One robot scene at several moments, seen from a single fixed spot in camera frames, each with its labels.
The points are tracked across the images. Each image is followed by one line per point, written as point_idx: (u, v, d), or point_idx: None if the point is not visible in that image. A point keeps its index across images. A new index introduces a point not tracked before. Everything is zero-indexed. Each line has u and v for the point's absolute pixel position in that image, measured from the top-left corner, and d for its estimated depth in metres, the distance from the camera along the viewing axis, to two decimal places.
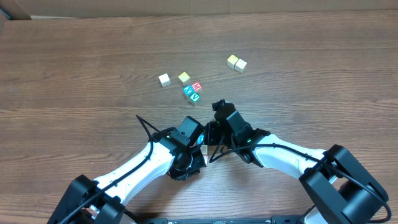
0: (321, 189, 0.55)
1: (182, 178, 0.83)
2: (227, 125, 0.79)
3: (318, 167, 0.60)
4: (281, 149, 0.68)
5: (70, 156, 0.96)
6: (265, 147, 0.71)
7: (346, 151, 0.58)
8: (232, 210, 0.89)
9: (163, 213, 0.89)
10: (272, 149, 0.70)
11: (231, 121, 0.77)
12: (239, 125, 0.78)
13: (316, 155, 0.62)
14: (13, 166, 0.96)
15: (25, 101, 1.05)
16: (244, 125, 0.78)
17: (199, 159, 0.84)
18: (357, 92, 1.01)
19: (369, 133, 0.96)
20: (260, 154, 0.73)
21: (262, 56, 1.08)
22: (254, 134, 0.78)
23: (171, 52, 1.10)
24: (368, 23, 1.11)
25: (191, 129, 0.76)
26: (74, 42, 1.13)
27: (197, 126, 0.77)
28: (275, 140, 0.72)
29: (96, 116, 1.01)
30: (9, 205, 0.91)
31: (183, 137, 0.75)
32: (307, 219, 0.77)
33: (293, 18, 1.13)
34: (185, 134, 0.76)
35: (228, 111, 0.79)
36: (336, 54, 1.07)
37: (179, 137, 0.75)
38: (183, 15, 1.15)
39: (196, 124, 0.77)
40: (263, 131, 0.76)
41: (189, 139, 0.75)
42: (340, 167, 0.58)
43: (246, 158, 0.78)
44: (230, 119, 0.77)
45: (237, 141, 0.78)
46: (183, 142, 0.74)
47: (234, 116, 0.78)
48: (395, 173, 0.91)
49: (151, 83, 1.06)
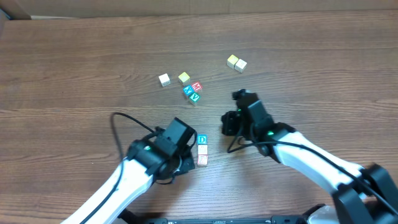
0: (354, 209, 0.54)
1: (169, 182, 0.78)
2: (247, 114, 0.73)
3: (351, 184, 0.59)
4: (310, 154, 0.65)
5: (70, 156, 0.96)
6: (290, 145, 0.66)
7: (384, 172, 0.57)
8: (232, 210, 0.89)
9: (163, 213, 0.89)
10: (298, 151, 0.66)
11: (252, 111, 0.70)
12: (260, 116, 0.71)
13: (351, 171, 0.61)
14: (13, 166, 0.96)
15: (25, 101, 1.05)
16: (265, 116, 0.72)
17: (188, 161, 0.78)
18: (357, 92, 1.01)
19: (369, 134, 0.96)
20: (280, 151, 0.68)
21: (262, 55, 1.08)
22: (275, 126, 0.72)
23: (171, 52, 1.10)
24: (368, 23, 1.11)
25: (177, 134, 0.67)
26: (74, 42, 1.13)
27: (186, 130, 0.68)
28: (301, 140, 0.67)
29: (96, 116, 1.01)
30: (10, 205, 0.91)
31: (168, 144, 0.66)
32: (311, 219, 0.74)
33: (293, 18, 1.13)
34: (171, 140, 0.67)
35: (250, 100, 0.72)
36: (336, 54, 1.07)
37: (164, 145, 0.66)
38: (183, 15, 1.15)
39: (185, 127, 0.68)
40: (286, 126, 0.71)
41: (176, 145, 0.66)
42: (373, 186, 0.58)
43: (264, 149, 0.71)
44: (252, 109, 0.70)
45: (257, 132, 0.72)
46: (169, 150, 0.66)
47: (257, 106, 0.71)
48: (395, 173, 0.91)
49: (151, 83, 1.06)
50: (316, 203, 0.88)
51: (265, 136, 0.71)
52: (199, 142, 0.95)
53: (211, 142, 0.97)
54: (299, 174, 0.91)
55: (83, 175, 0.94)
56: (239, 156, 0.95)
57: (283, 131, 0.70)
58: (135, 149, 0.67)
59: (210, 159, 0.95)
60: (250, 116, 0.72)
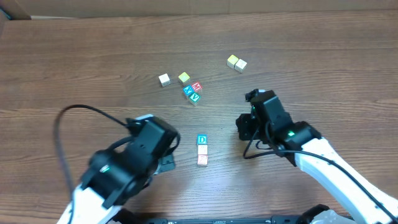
0: None
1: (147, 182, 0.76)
2: (262, 112, 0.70)
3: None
4: (344, 177, 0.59)
5: (70, 156, 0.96)
6: (314, 157, 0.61)
7: None
8: (232, 210, 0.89)
9: (163, 213, 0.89)
10: (330, 171, 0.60)
11: (268, 107, 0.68)
12: (277, 113, 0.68)
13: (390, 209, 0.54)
14: (13, 166, 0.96)
15: (25, 101, 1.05)
16: (283, 114, 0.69)
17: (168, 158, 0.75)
18: (357, 92, 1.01)
19: (369, 133, 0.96)
20: (303, 162, 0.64)
21: (262, 55, 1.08)
22: (295, 126, 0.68)
23: (171, 52, 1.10)
24: (368, 23, 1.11)
25: (152, 142, 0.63)
26: (74, 42, 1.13)
27: (163, 135, 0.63)
28: (336, 159, 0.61)
29: (96, 116, 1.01)
30: (9, 205, 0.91)
31: (143, 152, 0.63)
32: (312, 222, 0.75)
33: (293, 18, 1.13)
34: (145, 148, 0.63)
35: (267, 97, 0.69)
36: (336, 54, 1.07)
37: (138, 154, 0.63)
38: (184, 15, 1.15)
39: (162, 132, 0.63)
40: (312, 130, 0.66)
41: (151, 154, 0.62)
42: None
43: (281, 149, 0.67)
44: (267, 105, 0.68)
45: (273, 130, 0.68)
46: (143, 160, 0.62)
47: (272, 102, 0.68)
48: (395, 173, 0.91)
49: (151, 83, 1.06)
50: (317, 203, 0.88)
51: (282, 135, 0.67)
52: (199, 142, 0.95)
53: (211, 142, 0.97)
54: (298, 174, 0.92)
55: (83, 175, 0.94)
56: (239, 157, 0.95)
57: (305, 133, 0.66)
58: (96, 165, 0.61)
59: (209, 159, 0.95)
60: (266, 114, 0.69)
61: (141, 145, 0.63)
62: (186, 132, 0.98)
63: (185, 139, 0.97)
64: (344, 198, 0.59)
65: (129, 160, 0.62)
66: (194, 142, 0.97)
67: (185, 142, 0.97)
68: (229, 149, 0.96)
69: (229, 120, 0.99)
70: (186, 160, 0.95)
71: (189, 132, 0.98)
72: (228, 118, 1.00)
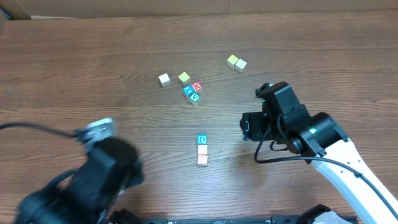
0: None
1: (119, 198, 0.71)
2: (273, 104, 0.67)
3: None
4: (371, 193, 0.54)
5: (70, 156, 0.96)
6: (341, 166, 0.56)
7: None
8: (232, 210, 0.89)
9: (162, 213, 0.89)
10: (356, 185, 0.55)
11: (280, 98, 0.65)
12: (288, 104, 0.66)
13: None
14: (13, 166, 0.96)
15: (25, 101, 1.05)
16: (295, 106, 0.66)
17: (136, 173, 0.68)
18: (357, 92, 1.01)
19: (369, 134, 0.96)
20: (326, 170, 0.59)
21: (262, 55, 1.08)
22: (314, 120, 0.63)
23: (171, 52, 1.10)
24: (368, 23, 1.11)
25: (100, 179, 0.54)
26: (74, 42, 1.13)
27: (112, 167, 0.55)
28: (364, 172, 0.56)
29: (96, 116, 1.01)
30: (9, 205, 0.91)
31: (88, 190, 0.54)
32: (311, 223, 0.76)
33: (293, 18, 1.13)
34: (90, 186, 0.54)
35: (277, 87, 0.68)
36: (336, 54, 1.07)
37: (82, 193, 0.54)
38: (184, 15, 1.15)
39: (111, 165, 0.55)
40: (338, 129, 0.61)
41: (97, 193, 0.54)
42: None
43: (296, 144, 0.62)
44: (278, 95, 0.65)
45: (286, 125, 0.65)
46: (89, 201, 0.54)
47: (284, 93, 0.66)
48: (395, 173, 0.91)
49: (151, 83, 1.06)
50: (316, 203, 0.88)
51: (297, 129, 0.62)
52: (199, 142, 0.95)
53: (211, 142, 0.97)
54: (299, 174, 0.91)
55: None
56: (239, 157, 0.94)
57: (329, 130, 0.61)
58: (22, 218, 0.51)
59: (210, 159, 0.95)
60: (278, 106, 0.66)
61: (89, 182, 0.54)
62: (186, 132, 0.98)
63: (185, 139, 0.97)
64: (365, 216, 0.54)
65: (72, 201, 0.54)
66: (194, 142, 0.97)
67: (185, 142, 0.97)
68: (229, 149, 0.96)
69: (229, 120, 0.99)
70: (186, 160, 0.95)
71: (189, 132, 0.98)
72: (228, 118, 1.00)
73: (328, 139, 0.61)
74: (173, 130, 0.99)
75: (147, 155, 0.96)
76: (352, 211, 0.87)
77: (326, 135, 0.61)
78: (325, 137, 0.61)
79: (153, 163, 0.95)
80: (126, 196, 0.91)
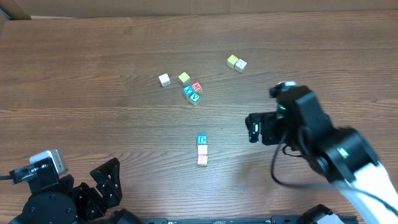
0: None
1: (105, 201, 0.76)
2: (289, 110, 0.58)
3: None
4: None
5: (70, 156, 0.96)
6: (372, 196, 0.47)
7: None
8: (232, 210, 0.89)
9: (162, 213, 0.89)
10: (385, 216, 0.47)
11: (301, 106, 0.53)
12: (313, 113, 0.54)
13: None
14: (13, 166, 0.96)
15: (25, 101, 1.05)
16: (319, 117, 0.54)
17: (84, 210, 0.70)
18: (357, 92, 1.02)
19: (369, 134, 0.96)
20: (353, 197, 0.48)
21: (262, 55, 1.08)
22: (344, 136, 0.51)
23: (171, 52, 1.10)
24: (367, 23, 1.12)
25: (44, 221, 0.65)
26: (74, 42, 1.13)
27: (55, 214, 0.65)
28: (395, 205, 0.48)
29: (96, 116, 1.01)
30: (9, 205, 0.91)
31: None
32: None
33: (293, 18, 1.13)
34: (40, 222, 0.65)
35: (300, 92, 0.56)
36: (336, 54, 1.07)
37: None
38: (184, 15, 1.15)
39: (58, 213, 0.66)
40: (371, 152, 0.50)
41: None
42: None
43: (321, 165, 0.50)
44: (301, 102, 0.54)
45: (309, 139, 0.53)
46: None
47: (307, 100, 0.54)
48: (395, 173, 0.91)
49: (151, 83, 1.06)
50: (316, 203, 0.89)
51: (322, 145, 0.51)
52: (199, 142, 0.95)
53: (211, 142, 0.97)
54: (298, 174, 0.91)
55: (83, 175, 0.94)
56: (239, 157, 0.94)
57: (362, 152, 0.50)
58: None
59: (209, 159, 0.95)
60: (298, 114, 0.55)
61: (69, 210, 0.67)
62: (186, 132, 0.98)
63: (185, 139, 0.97)
64: None
65: None
66: (193, 142, 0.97)
67: (185, 142, 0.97)
68: (229, 149, 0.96)
69: (229, 120, 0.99)
70: (186, 160, 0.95)
71: (189, 132, 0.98)
72: (228, 118, 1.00)
73: (359, 163, 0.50)
74: (173, 130, 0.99)
75: (147, 155, 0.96)
76: (352, 211, 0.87)
77: (357, 157, 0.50)
78: (354, 160, 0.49)
79: (153, 163, 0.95)
80: (127, 196, 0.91)
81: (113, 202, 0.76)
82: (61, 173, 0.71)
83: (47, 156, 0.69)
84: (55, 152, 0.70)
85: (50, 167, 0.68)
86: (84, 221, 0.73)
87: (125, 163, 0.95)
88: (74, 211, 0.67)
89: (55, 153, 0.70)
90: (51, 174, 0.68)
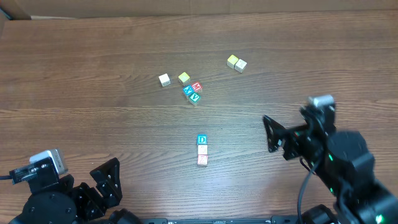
0: None
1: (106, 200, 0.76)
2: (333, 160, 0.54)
3: None
4: None
5: (70, 156, 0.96)
6: None
7: None
8: (232, 210, 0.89)
9: (162, 213, 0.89)
10: None
11: (354, 170, 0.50)
12: (361, 175, 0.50)
13: None
14: (13, 166, 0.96)
15: (25, 101, 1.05)
16: (367, 178, 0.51)
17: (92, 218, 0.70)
18: (357, 92, 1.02)
19: (369, 134, 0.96)
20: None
21: (262, 55, 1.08)
22: (387, 205, 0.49)
23: (171, 52, 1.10)
24: (367, 23, 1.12)
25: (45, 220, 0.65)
26: (74, 42, 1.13)
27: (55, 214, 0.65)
28: None
29: (96, 116, 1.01)
30: (9, 205, 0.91)
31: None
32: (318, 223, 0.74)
33: (293, 18, 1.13)
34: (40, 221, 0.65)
35: (353, 146, 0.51)
36: (336, 54, 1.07)
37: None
38: (184, 15, 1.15)
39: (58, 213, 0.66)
40: None
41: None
42: None
43: None
44: (352, 162, 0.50)
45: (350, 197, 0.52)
46: None
47: (364, 167, 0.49)
48: (395, 173, 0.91)
49: (151, 83, 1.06)
50: (317, 203, 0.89)
51: (360, 208, 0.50)
52: (199, 142, 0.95)
53: (211, 142, 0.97)
54: (299, 175, 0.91)
55: (83, 175, 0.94)
56: (239, 157, 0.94)
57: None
58: None
59: (209, 159, 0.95)
60: (350, 175, 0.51)
61: (69, 209, 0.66)
62: (186, 132, 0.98)
63: (185, 139, 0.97)
64: None
65: None
66: (194, 142, 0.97)
67: (185, 142, 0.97)
68: (229, 149, 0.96)
69: (229, 120, 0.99)
70: (186, 160, 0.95)
71: (189, 132, 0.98)
72: (228, 118, 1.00)
73: None
74: (173, 130, 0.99)
75: (147, 155, 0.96)
76: None
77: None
78: None
79: (153, 163, 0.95)
80: (127, 196, 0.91)
81: (113, 202, 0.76)
82: (61, 173, 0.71)
83: (47, 156, 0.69)
84: (55, 152, 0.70)
85: (50, 167, 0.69)
86: (84, 220, 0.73)
87: (125, 163, 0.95)
88: (74, 211, 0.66)
89: (55, 152, 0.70)
90: (51, 174, 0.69)
